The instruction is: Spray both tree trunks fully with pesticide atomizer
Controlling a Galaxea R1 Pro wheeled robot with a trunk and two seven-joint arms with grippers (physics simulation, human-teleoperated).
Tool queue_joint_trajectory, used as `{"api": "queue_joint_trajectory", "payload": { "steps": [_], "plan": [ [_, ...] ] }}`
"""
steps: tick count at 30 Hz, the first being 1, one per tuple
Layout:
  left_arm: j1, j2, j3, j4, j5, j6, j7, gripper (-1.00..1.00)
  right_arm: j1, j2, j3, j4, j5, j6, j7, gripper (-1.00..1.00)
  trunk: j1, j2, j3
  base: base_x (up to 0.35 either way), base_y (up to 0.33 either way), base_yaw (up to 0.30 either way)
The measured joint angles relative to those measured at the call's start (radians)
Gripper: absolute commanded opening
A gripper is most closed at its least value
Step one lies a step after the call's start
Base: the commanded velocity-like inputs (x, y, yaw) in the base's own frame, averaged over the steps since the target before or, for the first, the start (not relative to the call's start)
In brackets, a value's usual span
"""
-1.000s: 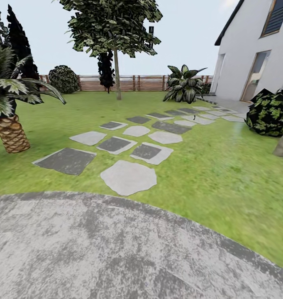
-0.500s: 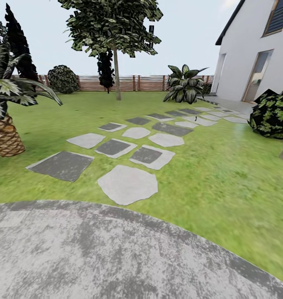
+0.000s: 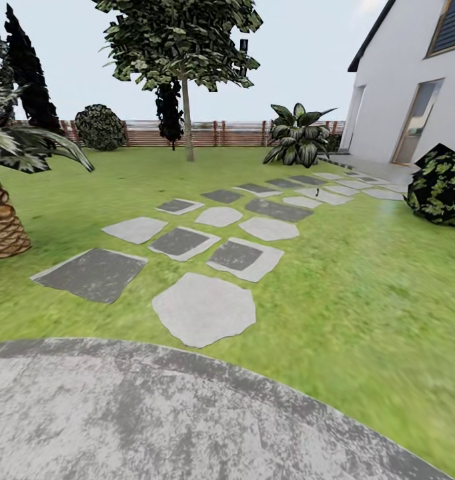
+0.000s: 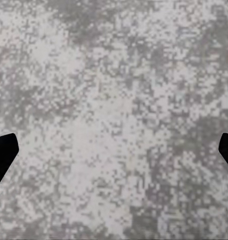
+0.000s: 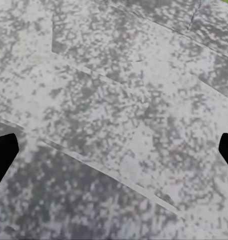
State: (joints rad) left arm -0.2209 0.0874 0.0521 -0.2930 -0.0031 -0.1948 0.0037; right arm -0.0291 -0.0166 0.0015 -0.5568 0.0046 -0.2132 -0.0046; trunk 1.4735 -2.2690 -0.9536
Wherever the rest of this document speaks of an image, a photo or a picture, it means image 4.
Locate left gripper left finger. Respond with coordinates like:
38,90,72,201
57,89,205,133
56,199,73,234
0,133,20,182

